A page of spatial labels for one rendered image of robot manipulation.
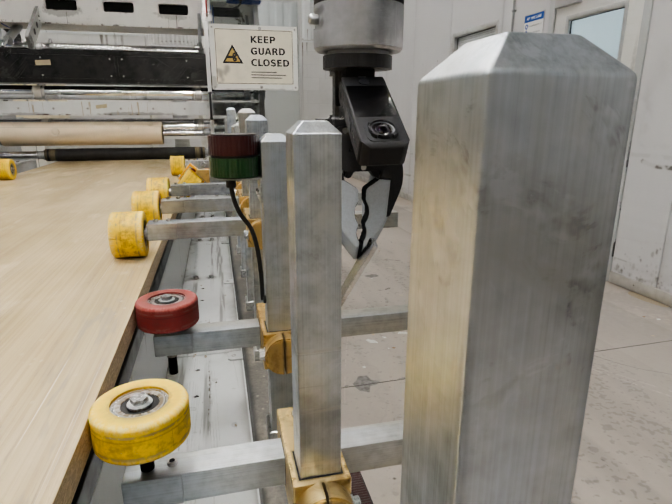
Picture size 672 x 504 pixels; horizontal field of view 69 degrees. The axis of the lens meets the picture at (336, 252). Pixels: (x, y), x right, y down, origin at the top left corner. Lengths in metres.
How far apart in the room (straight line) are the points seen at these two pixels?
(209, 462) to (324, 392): 0.14
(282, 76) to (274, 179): 2.32
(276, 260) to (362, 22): 0.29
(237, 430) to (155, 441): 0.48
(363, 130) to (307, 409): 0.24
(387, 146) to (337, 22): 0.14
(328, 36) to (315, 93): 9.02
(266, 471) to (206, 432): 0.43
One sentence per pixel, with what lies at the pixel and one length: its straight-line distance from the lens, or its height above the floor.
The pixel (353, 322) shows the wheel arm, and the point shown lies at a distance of 0.72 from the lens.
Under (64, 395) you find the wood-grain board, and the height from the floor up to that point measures 0.90.
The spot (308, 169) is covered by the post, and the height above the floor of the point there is 1.11.
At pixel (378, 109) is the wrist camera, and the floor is 1.15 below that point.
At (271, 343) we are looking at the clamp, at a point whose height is 0.87.
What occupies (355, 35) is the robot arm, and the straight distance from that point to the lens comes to 0.50.
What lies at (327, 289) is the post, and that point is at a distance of 0.37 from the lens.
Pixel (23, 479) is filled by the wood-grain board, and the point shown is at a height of 0.90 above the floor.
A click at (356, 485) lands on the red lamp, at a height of 0.70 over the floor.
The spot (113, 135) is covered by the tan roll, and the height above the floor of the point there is 1.04.
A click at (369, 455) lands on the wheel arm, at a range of 0.51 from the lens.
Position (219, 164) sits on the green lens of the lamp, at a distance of 0.59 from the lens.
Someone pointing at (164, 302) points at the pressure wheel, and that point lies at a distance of 0.68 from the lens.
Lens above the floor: 1.14
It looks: 16 degrees down
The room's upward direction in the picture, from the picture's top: straight up
